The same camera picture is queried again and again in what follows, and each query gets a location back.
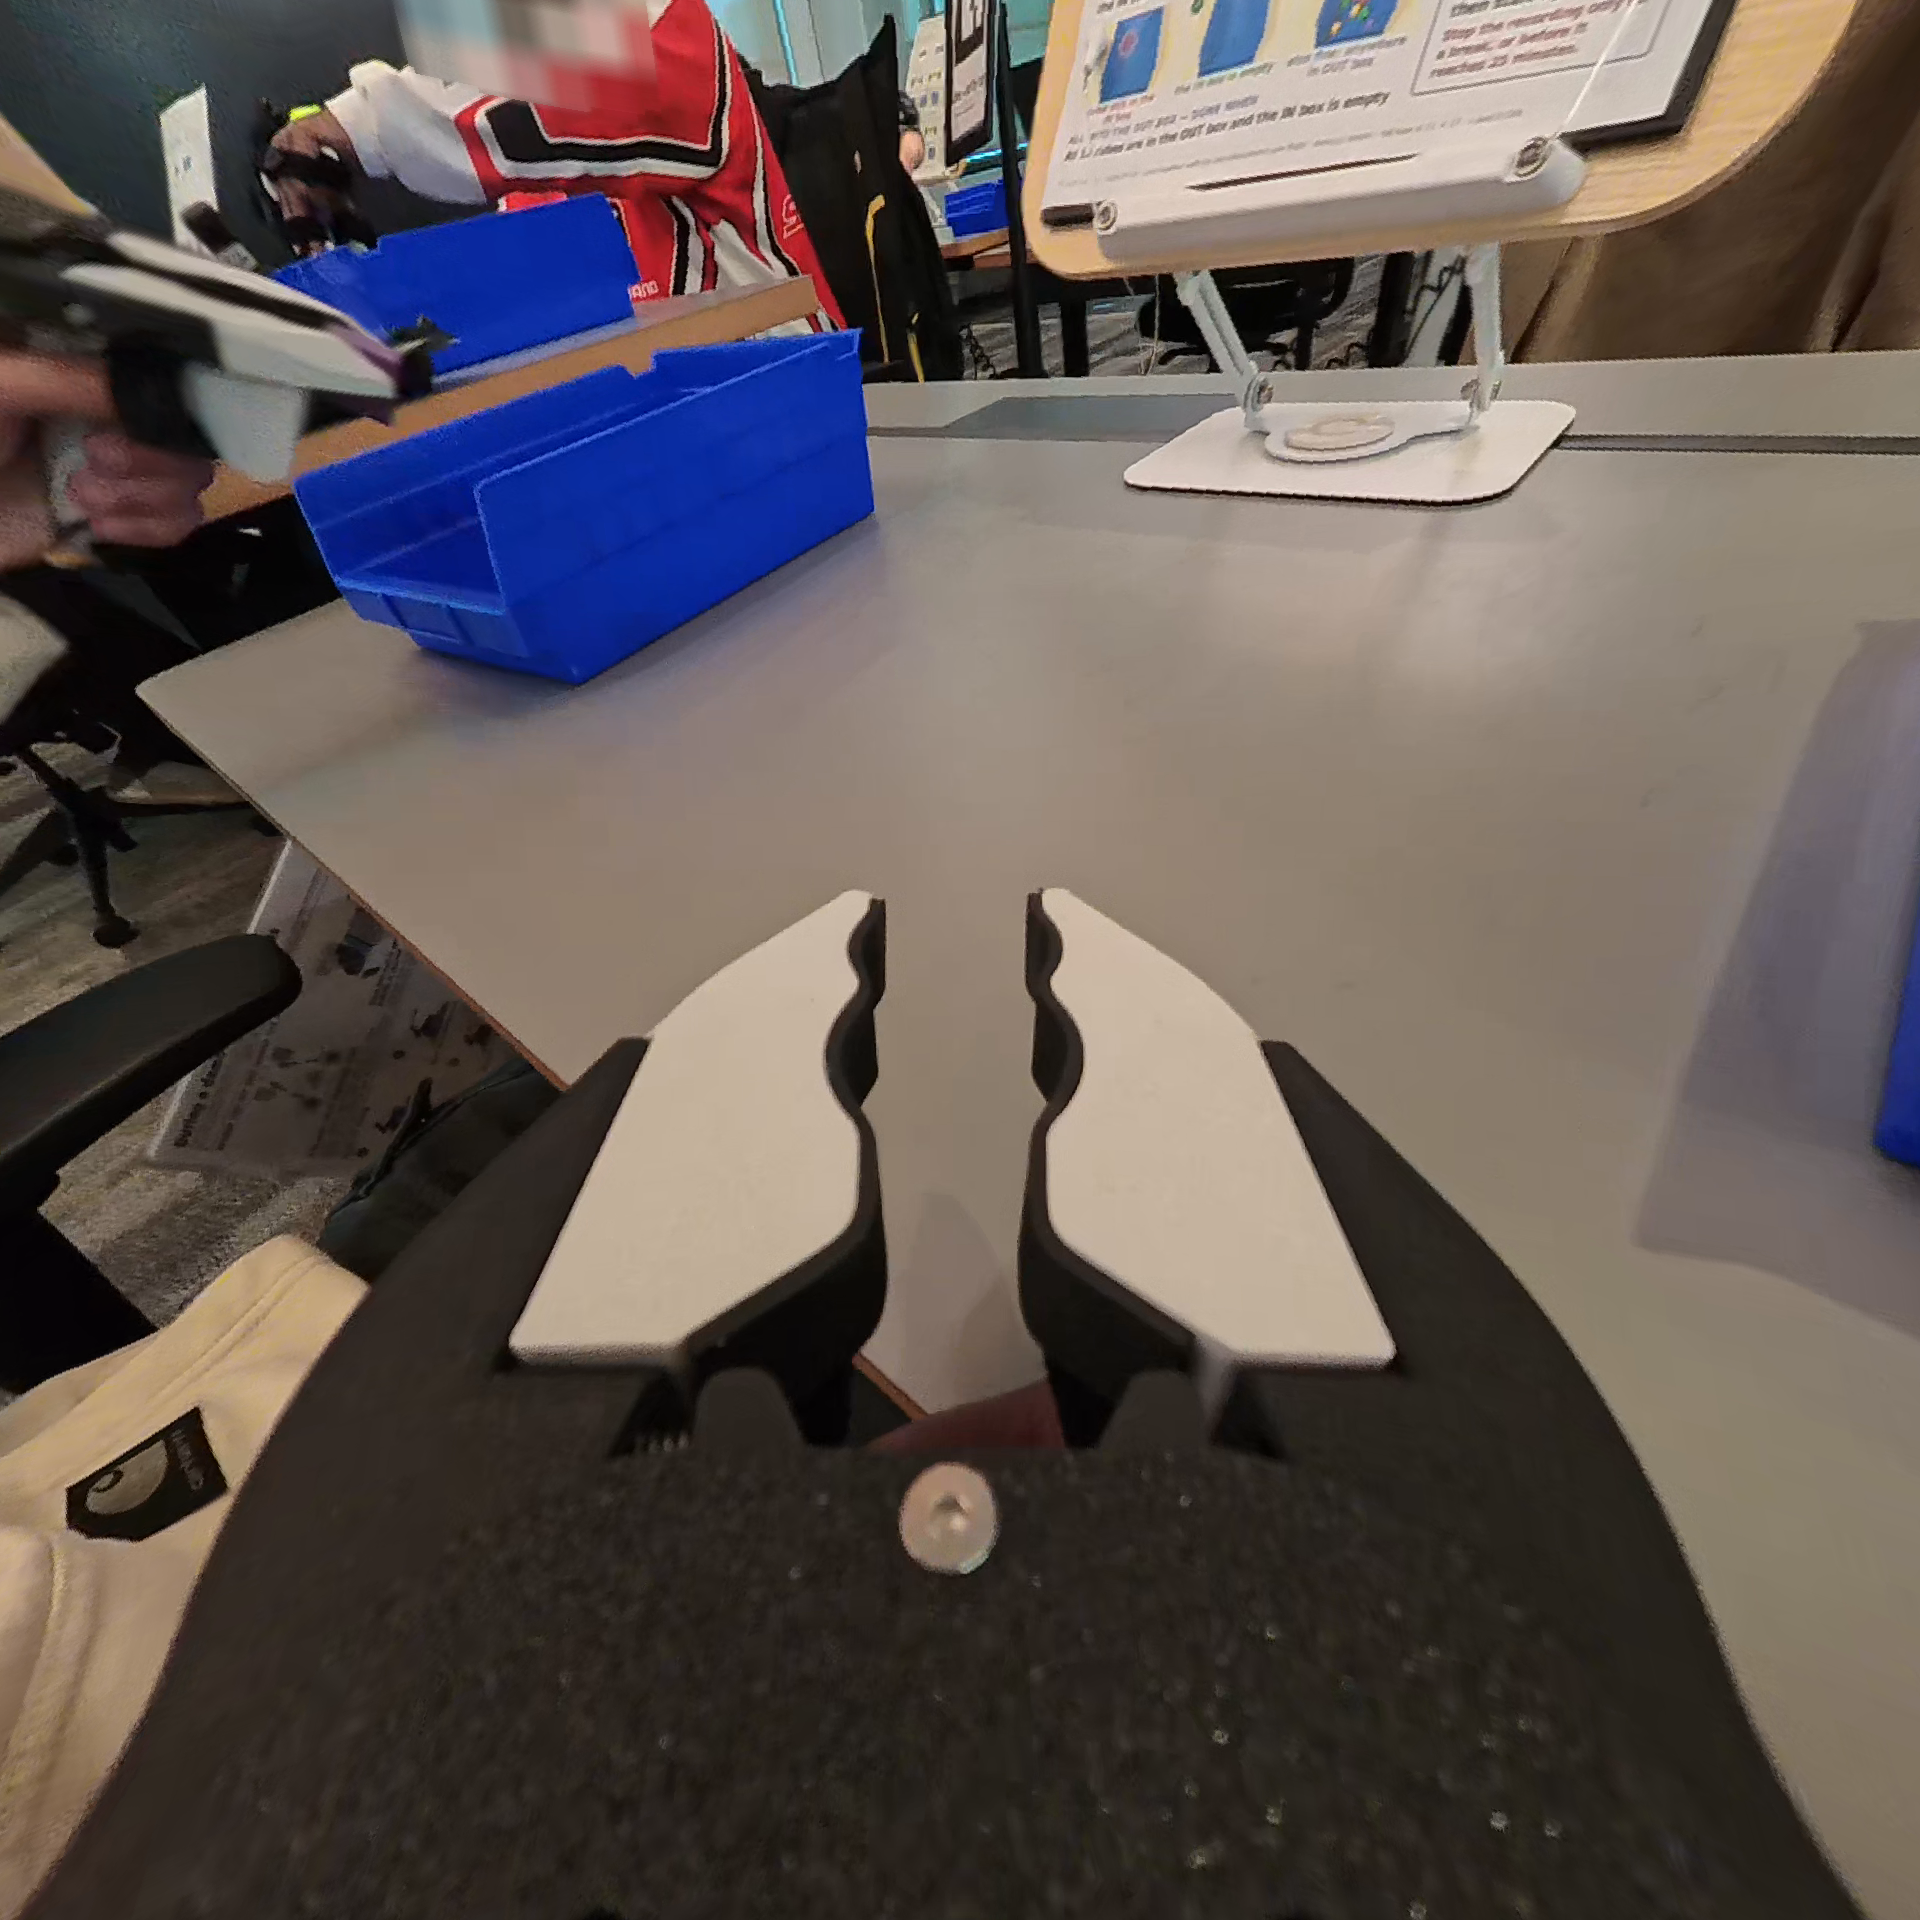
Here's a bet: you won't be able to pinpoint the person's left forearm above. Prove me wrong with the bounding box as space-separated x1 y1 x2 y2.
0 591 70 735

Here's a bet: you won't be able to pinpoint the printed instruction sheet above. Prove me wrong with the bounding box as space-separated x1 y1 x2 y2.
1049 0 1739 231

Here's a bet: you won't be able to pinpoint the person's left hand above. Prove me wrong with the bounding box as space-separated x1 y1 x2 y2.
0 357 216 568

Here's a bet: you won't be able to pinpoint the tan fabric cover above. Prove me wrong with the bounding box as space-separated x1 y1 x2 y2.
1501 0 1920 365

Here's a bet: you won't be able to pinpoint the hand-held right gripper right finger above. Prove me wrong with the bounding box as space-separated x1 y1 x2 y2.
1017 885 1402 1451

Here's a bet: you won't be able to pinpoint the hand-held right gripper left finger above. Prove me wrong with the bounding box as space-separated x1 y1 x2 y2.
503 887 895 1448

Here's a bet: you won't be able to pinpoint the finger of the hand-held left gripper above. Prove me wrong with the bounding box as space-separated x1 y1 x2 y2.
187 325 403 485
66 263 358 348

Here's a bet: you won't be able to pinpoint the person's dark trousers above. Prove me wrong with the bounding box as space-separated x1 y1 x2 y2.
322 1048 566 1285

